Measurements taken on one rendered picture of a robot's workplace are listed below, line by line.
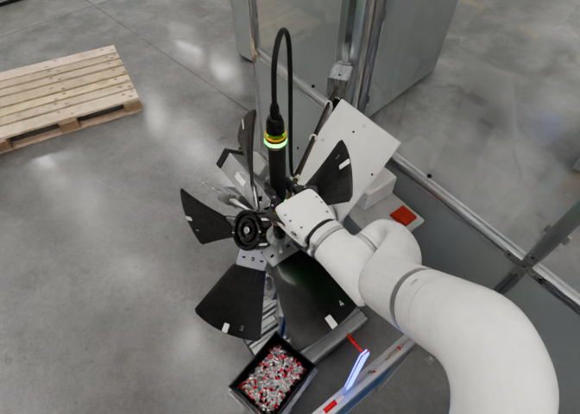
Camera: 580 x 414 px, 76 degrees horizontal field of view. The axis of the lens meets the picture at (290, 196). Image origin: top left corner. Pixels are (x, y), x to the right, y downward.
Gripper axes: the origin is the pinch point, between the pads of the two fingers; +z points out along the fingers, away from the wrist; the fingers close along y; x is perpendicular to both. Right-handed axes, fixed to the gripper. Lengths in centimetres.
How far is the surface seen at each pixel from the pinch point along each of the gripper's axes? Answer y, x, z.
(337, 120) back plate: 39.2, -15.1, 23.0
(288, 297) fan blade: -6.1, -28.6, -12.5
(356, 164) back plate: 34.9, -20.2, 7.6
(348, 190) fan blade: 14.0, -2.7, -8.5
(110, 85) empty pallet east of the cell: 10, -134, 281
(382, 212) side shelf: 56, -60, 6
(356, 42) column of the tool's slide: 58, -1, 37
